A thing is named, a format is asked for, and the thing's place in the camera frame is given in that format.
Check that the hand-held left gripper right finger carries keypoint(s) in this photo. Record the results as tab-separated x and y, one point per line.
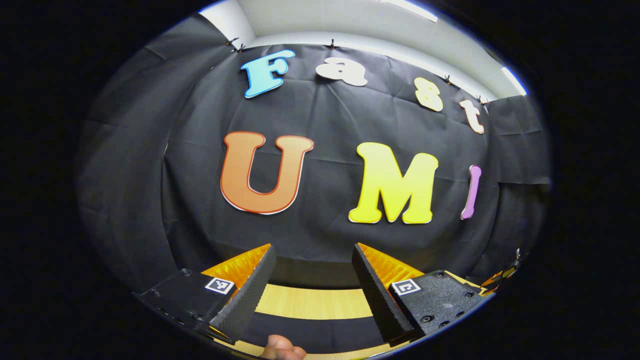
380	300

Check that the ceiling light panel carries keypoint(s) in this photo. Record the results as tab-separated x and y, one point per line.
514	81
412	10

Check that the black backdrop cloth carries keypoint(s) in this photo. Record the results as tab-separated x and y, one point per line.
325	115

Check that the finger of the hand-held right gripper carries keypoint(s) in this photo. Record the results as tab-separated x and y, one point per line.
500	281

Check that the dark grey jeans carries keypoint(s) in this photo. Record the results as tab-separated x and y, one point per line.
315	332

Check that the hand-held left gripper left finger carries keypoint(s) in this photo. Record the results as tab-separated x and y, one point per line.
250	295

